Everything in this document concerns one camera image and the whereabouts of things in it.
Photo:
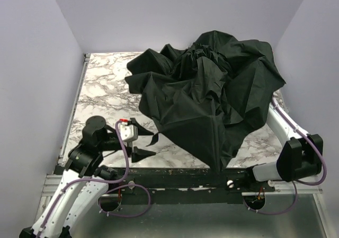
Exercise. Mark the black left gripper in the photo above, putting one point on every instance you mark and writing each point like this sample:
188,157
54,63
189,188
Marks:
132,141

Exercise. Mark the black folding umbrella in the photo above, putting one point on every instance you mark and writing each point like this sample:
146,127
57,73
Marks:
209,97

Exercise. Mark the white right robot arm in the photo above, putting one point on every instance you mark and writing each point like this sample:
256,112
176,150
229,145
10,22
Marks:
301,158

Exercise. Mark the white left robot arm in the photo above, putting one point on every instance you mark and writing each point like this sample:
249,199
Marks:
84,179

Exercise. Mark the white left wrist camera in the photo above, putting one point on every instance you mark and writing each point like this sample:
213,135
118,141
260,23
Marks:
128,131

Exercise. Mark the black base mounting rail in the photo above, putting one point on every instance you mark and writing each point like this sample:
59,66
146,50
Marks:
169,186

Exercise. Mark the aluminium frame rail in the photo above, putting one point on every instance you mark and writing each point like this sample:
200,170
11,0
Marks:
308,218

